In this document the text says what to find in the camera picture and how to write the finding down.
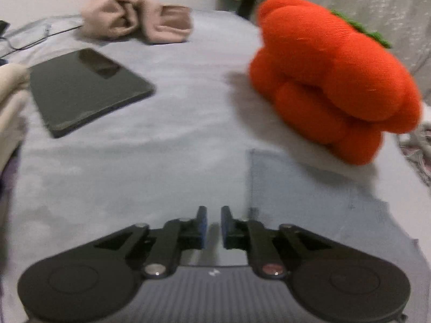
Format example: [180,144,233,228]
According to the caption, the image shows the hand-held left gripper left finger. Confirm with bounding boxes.
[92,206,207,280]

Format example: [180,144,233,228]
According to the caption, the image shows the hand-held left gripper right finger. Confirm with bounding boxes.
[220,206,332,280]

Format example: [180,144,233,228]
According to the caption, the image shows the grey knitted sweater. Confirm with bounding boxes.
[248,148,422,310]

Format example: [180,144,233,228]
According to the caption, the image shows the black tablet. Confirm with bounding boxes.
[29,48,156,138]

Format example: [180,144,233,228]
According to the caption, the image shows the orange pumpkin plush pillow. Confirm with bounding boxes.
[248,0,423,166]

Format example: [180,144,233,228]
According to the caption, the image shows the folded grey pink quilt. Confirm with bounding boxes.
[397,101,431,187]

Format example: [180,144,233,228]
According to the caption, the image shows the cream cloth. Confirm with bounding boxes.
[0,63,32,175]

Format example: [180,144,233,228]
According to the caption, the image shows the thin-framed glasses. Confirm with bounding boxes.
[5,23,85,52]

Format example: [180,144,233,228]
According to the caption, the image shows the grey dotted curtain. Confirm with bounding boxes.
[273,0,431,81]

